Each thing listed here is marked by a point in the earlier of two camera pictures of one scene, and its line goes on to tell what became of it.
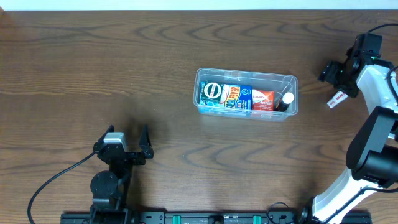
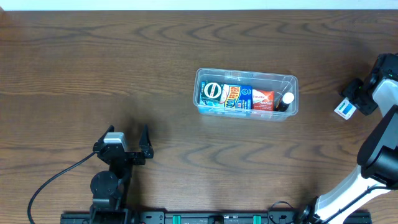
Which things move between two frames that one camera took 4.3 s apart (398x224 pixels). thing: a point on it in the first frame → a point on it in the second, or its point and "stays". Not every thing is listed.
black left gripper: x=130 y=154 stays
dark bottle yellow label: x=282 y=102 stays
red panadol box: x=262 y=99 stays
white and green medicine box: x=339 y=96 → x=346 y=109
